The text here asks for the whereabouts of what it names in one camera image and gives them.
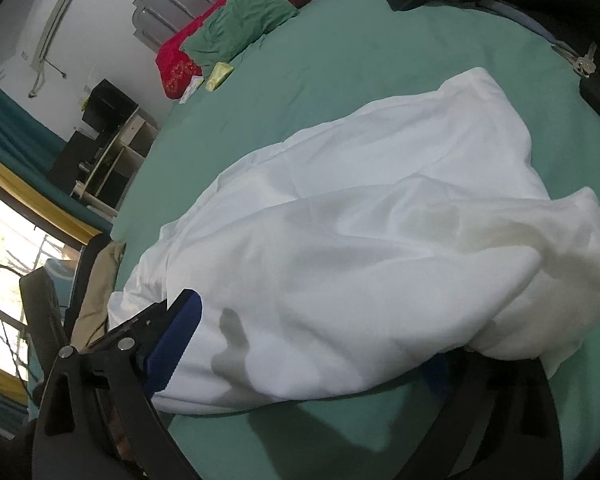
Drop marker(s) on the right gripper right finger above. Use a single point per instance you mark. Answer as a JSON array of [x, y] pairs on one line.
[[498, 420]]

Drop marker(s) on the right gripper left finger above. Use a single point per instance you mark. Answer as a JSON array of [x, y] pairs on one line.
[[97, 420]]

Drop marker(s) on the white t-shirt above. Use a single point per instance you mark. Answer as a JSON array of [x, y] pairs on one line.
[[358, 249]]

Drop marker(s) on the beige folded garment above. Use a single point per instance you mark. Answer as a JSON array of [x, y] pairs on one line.
[[91, 323]]

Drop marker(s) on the black garment under beige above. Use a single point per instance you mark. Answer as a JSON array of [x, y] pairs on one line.
[[84, 268]]

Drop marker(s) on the white wooden shelf desk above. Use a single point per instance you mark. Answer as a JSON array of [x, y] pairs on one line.
[[106, 181]]

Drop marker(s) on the teal yellow curtain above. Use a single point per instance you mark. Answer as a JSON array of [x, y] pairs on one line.
[[28, 151]]

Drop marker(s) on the black monitor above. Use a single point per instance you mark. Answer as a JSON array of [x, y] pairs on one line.
[[107, 108]]

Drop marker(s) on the black car key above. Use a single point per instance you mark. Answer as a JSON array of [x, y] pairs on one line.
[[585, 67]]

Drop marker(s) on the red pillow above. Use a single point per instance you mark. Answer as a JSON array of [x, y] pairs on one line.
[[176, 68]]

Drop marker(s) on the yellow green packet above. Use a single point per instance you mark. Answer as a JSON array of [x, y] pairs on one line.
[[220, 72]]

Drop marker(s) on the green bed sheet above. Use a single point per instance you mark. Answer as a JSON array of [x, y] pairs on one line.
[[328, 61]]

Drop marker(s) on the green pillow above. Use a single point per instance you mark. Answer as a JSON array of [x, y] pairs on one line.
[[232, 28]]

